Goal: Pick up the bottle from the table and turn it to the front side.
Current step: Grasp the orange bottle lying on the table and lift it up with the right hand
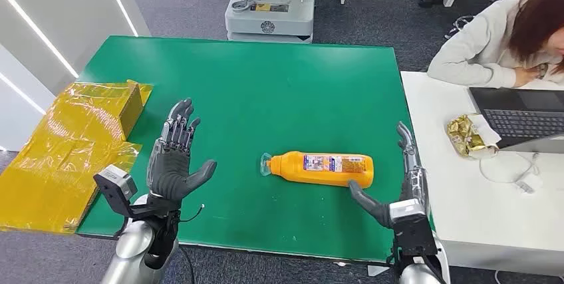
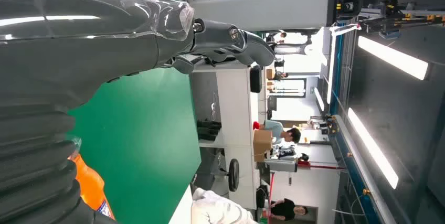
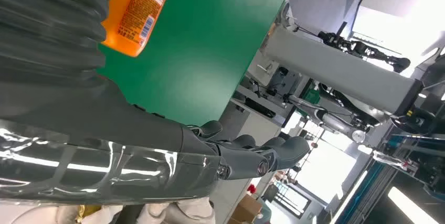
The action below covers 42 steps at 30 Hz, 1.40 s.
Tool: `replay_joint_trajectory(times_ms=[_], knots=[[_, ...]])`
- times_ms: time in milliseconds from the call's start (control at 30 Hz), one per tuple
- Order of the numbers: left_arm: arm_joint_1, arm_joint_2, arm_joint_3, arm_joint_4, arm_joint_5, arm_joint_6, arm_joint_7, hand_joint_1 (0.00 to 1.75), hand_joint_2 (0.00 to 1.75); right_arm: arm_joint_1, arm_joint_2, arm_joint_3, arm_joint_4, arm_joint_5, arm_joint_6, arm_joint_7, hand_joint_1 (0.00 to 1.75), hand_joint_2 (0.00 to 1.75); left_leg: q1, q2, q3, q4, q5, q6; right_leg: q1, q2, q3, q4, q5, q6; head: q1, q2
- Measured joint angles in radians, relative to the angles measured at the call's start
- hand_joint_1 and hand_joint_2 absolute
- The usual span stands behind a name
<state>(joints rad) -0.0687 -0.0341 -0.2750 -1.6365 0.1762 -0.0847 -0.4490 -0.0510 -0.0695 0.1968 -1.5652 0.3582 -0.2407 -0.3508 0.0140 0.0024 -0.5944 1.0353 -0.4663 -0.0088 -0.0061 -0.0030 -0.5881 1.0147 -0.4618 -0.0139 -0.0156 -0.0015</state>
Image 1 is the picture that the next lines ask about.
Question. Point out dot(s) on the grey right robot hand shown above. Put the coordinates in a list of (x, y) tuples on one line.
[(412, 185)]

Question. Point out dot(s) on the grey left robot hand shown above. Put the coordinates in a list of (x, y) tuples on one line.
[(169, 172)]

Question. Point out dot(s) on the orange detergent bottle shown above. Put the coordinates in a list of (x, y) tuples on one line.
[(321, 172)]

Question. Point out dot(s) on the white desk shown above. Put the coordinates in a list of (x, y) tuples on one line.
[(476, 211)]

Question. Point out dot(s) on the gold foil snack wrapper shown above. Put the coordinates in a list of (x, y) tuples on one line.
[(465, 136)]

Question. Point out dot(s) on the white paper scrap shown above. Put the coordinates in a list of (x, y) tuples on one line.
[(378, 270)]

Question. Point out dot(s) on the yellow taped cardboard box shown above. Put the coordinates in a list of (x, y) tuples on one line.
[(66, 154)]

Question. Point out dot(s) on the dark grey laptop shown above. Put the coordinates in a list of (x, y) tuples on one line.
[(520, 119)]

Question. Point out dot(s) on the person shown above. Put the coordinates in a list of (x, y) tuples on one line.
[(480, 48)]

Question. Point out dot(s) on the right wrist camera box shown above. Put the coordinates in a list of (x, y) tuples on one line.
[(405, 209)]

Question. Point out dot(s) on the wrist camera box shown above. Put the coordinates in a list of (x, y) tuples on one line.
[(405, 209), (119, 183)]

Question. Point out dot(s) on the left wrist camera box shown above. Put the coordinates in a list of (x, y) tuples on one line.
[(119, 183)]

